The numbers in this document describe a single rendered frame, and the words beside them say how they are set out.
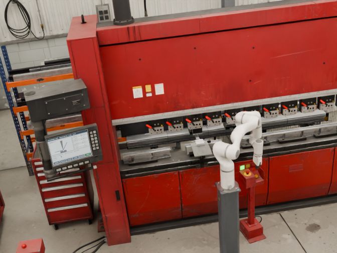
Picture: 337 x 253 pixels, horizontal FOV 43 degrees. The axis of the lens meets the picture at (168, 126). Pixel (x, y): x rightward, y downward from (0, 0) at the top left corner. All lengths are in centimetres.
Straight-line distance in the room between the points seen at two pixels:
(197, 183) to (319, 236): 139
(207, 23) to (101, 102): 120
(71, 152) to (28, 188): 238
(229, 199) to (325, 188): 168
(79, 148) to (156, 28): 126
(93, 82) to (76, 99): 30
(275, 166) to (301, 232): 75
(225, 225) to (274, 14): 196
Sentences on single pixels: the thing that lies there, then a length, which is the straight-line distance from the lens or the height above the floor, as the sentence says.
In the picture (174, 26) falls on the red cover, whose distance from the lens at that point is 393.
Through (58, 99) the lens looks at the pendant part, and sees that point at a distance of 360.
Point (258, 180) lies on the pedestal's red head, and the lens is 439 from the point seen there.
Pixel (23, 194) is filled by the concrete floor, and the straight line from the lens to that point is 602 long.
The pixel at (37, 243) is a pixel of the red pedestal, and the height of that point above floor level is 80.
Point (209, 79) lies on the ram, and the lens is 417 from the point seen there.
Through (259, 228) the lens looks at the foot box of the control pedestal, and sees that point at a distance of 474.
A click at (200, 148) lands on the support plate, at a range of 435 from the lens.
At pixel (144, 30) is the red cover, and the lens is 391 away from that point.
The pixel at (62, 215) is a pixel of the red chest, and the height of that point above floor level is 23.
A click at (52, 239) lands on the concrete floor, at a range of 515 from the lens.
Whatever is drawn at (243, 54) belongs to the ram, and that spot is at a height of 190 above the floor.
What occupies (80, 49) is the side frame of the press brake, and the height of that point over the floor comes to 220.
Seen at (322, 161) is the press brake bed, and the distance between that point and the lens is 494.
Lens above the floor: 325
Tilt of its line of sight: 28 degrees down
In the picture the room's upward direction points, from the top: 6 degrees counter-clockwise
